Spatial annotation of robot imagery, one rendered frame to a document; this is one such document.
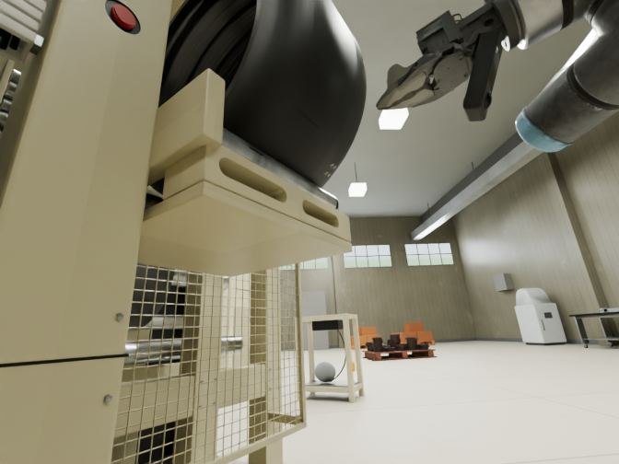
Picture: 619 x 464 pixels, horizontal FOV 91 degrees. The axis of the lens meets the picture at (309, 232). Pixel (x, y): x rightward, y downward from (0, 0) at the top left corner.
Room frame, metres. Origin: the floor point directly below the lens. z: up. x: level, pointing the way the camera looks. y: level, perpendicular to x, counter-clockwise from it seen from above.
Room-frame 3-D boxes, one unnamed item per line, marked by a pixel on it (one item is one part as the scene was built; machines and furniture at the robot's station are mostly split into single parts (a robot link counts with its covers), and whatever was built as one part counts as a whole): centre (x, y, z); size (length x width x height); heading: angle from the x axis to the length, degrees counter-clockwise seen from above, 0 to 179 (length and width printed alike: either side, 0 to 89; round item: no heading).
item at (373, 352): (7.46, -1.86, 0.25); 1.43 x 0.97 x 0.50; 94
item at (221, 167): (0.48, 0.05, 0.83); 0.36 x 0.09 x 0.06; 145
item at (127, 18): (0.30, 0.25, 1.06); 0.03 x 0.02 x 0.03; 145
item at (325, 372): (3.45, -0.14, 0.40); 0.60 x 0.35 x 0.80; 65
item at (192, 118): (0.41, 0.27, 0.90); 0.40 x 0.03 x 0.10; 55
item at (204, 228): (0.56, 0.17, 0.80); 0.37 x 0.36 x 0.02; 55
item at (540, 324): (9.14, -6.42, 0.79); 0.80 x 0.68 x 1.57; 5
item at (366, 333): (11.72, -1.74, 0.37); 1.31 x 1.00 x 0.73; 93
